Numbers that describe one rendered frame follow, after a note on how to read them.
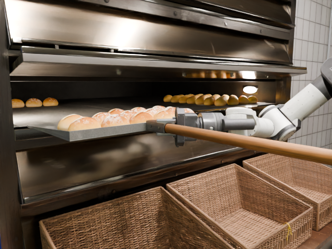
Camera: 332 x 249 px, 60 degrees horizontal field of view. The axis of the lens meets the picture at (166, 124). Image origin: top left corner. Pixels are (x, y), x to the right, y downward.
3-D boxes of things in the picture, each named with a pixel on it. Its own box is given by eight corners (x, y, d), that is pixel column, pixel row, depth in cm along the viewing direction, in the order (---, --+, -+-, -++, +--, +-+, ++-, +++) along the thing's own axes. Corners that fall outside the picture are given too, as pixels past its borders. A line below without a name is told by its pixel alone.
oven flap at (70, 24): (10, 48, 91) (0, -9, 94) (287, 67, 206) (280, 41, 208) (13, 42, 88) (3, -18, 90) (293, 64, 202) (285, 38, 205)
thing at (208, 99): (160, 101, 231) (160, 95, 231) (201, 99, 262) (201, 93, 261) (220, 106, 185) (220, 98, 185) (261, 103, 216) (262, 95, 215)
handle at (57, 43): (24, 56, 85) (22, 57, 86) (120, 61, 106) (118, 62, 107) (21, 36, 85) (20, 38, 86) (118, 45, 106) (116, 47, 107)
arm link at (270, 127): (236, 124, 105) (261, 126, 119) (254, 145, 100) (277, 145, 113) (257, 103, 100) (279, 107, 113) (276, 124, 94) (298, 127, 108)
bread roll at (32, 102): (27, 107, 179) (26, 98, 178) (24, 106, 184) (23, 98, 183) (43, 106, 185) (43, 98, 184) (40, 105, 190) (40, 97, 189)
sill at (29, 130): (10, 139, 100) (9, 127, 100) (276, 108, 215) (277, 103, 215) (15, 141, 96) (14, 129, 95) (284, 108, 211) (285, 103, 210)
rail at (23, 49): (21, 52, 81) (20, 54, 83) (307, 69, 196) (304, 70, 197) (20, 45, 81) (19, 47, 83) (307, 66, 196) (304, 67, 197)
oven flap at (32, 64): (22, 61, 81) (8, 75, 97) (307, 73, 196) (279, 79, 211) (21, 52, 81) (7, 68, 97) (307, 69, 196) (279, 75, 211)
